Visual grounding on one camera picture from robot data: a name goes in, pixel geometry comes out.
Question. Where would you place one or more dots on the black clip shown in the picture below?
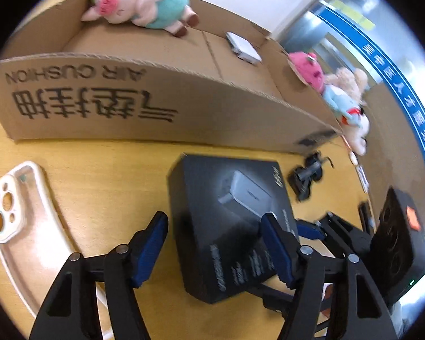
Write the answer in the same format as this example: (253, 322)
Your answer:
(304, 177)

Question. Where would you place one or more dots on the blue door banner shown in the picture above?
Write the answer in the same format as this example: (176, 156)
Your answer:
(411, 113)

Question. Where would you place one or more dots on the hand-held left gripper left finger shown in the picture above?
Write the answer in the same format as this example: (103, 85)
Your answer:
(148, 251)

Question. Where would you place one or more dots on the brown cardboard box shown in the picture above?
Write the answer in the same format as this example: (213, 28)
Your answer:
(212, 113)

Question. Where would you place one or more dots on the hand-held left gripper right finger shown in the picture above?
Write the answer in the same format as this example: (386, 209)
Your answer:
(274, 248)

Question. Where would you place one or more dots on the light blue plush toy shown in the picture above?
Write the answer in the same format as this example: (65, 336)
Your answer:
(340, 101)

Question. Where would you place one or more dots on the pink pig plush toy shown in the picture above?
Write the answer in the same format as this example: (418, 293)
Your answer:
(141, 3)

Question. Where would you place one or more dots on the wooden desktop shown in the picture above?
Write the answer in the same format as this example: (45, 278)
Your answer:
(109, 177)

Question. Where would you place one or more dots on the metal door frame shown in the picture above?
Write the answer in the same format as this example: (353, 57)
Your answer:
(301, 28)

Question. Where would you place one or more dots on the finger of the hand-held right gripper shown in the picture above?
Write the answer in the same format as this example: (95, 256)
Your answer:
(272, 299)
(311, 231)

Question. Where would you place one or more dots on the black product box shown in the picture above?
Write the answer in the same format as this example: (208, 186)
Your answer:
(212, 198)

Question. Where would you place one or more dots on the white paper tag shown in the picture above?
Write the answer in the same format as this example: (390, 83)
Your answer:
(361, 177)

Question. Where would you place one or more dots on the beige plush toy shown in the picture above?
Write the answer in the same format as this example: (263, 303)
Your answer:
(354, 81)

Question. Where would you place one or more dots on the small white box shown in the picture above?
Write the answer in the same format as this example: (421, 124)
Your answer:
(244, 47)

